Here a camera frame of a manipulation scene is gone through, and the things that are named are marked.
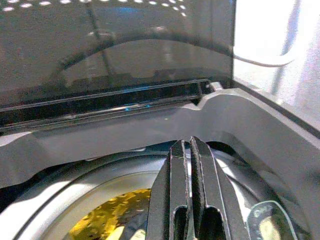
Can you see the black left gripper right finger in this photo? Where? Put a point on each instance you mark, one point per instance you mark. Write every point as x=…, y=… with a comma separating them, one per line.
x=207, y=180

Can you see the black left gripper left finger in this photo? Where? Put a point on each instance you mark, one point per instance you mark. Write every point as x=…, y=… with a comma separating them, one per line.
x=178, y=180

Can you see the grey top-load washing machine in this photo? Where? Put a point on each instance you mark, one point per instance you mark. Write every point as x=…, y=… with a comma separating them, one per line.
x=225, y=112

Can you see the yellowish patterned garment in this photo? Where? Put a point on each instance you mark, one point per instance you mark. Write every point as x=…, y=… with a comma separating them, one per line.
x=112, y=212

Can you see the dark tinted washer lid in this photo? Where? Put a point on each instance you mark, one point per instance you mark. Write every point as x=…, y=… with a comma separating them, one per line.
x=125, y=62

